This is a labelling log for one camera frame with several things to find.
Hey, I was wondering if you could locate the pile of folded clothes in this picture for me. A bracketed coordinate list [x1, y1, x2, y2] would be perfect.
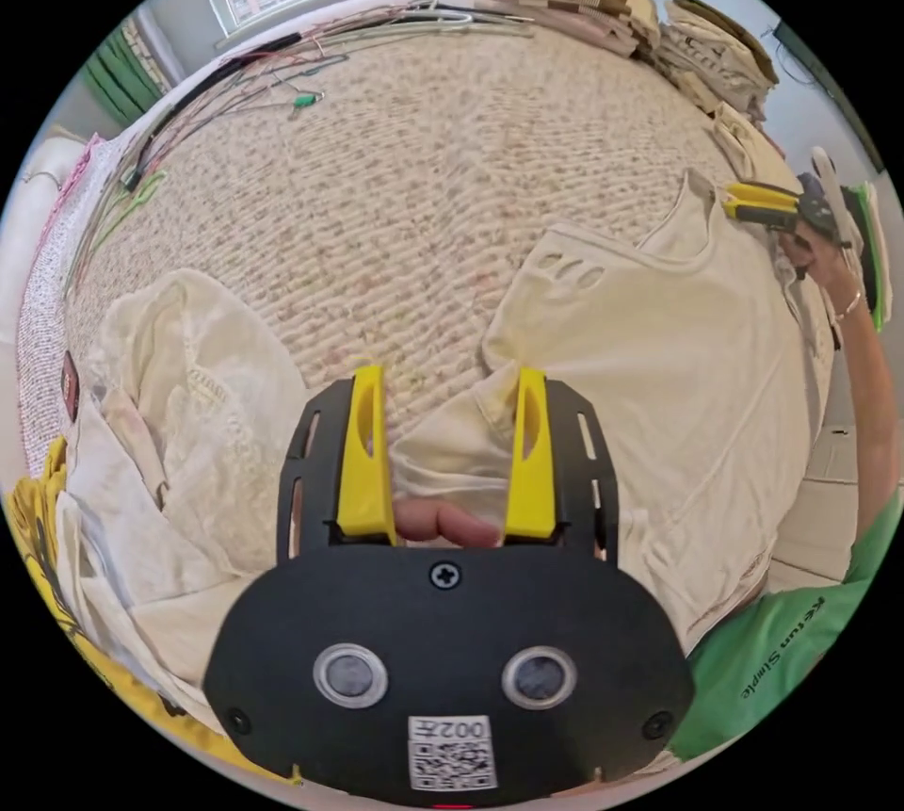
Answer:
[483, 0, 789, 190]

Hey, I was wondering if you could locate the person's right forearm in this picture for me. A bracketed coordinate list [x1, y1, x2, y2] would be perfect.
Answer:
[824, 289, 904, 547]

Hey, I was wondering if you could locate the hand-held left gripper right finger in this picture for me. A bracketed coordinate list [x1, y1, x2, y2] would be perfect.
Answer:
[504, 366, 558, 538]

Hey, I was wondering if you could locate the green wire clothes hanger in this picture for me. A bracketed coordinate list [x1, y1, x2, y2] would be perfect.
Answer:
[86, 169, 172, 265]

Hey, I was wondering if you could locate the white short sleeve shirt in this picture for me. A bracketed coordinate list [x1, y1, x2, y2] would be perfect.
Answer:
[389, 168, 833, 657]

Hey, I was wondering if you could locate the white clothes hanger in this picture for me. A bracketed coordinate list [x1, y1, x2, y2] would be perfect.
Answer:
[328, 0, 538, 43]

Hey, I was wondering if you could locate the bed with woven mat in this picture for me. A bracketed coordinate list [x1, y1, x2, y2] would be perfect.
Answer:
[15, 0, 846, 473]

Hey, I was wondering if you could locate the black clothes hanger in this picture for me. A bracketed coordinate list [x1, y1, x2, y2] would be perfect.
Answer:
[121, 32, 306, 192]

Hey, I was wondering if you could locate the person's body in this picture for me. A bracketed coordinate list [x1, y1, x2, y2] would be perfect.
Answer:
[663, 485, 904, 767]

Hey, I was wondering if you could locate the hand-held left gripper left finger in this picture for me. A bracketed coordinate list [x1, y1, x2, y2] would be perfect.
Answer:
[336, 365, 399, 535]

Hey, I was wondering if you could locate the person's right hand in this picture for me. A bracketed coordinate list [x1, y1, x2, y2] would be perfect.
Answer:
[776, 225, 860, 312]

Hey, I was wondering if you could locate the pile of unfolded clothes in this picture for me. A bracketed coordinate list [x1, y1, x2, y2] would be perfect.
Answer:
[3, 267, 333, 786]

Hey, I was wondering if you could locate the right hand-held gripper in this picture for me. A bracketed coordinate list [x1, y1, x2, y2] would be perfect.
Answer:
[721, 171, 848, 281]

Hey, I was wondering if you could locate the person's left hand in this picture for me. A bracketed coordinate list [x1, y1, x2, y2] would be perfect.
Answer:
[392, 498, 504, 549]

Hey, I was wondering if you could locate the green curtain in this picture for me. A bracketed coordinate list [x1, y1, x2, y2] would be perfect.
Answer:
[78, 16, 172, 128]

